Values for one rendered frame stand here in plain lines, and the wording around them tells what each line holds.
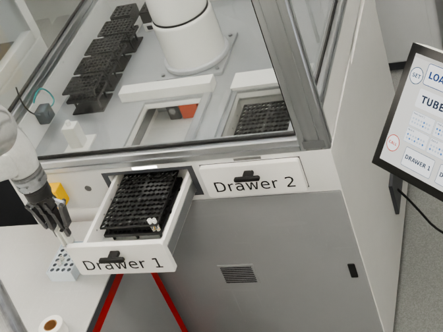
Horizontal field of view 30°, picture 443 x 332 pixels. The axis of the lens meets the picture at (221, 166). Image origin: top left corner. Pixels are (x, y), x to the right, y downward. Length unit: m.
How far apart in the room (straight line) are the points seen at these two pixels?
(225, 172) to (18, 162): 0.56
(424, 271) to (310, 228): 0.80
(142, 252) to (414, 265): 1.26
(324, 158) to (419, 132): 0.33
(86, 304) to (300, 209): 0.65
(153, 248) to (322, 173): 0.50
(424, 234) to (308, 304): 0.72
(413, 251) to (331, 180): 0.98
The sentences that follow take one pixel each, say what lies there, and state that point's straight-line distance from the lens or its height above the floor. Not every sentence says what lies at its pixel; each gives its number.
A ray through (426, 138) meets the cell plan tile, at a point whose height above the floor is 1.05.
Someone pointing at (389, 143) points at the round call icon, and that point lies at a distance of 2.04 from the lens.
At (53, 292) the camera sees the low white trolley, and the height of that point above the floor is 0.76.
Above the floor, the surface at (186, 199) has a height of 0.87.
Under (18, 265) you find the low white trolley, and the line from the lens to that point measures 2.59.
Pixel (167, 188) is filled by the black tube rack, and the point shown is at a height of 0.90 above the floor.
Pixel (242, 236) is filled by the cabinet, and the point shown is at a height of 0.64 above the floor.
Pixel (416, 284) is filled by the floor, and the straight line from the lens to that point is 3.06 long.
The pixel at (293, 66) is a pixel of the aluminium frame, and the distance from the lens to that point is 2.03.
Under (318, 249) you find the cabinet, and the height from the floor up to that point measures 0.57.
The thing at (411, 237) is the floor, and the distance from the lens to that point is 3.22.
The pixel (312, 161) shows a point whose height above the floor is 0.91.
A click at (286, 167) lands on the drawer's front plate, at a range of 2.23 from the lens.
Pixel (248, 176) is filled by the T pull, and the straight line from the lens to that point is 2.23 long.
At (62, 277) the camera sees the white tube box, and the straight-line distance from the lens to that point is 2.43.
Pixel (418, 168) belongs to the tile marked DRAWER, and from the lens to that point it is 1.98.
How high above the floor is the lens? 2.29
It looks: 37 degrees down
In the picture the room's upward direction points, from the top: 22 degrees counter-clockwise
